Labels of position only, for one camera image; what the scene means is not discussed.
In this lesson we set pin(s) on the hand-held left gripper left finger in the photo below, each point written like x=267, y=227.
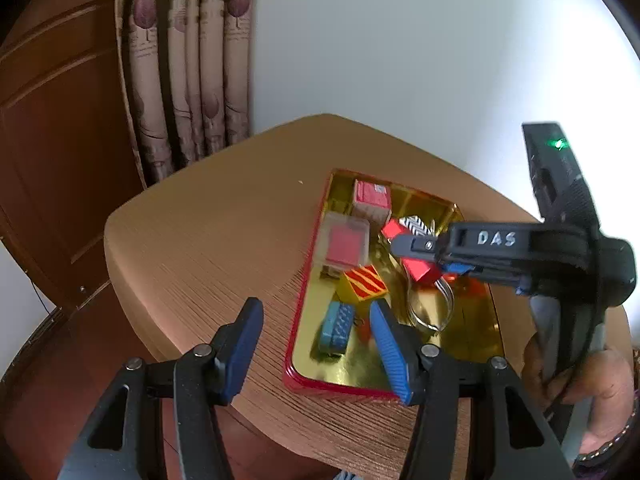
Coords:
x=240, y=352

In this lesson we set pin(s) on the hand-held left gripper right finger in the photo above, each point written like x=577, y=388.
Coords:
x=392, y=355

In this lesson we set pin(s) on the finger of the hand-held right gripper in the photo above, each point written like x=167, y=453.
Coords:
x=495, y=242
x=492, y=275

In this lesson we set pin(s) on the red tin box gold interior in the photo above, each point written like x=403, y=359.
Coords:
x=350, y=360

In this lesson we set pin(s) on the blue toy brick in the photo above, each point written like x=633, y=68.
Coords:
x=337, y=327

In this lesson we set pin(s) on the red block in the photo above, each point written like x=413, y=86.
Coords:
x=420, y=269

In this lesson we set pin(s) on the yellow cube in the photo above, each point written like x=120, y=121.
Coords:
x=364, y=285

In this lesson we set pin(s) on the red cube zebra striped face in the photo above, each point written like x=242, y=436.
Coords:
x=406, y=227

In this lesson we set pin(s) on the red carton box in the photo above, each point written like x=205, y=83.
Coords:
x=372, y=199

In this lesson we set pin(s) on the person's right hand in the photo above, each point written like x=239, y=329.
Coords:
x=612, y=385

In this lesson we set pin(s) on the brown wooden door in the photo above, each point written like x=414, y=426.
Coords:
x=60, y=150

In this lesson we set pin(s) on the beige patterned curtain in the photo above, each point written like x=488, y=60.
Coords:
x=190, y=70

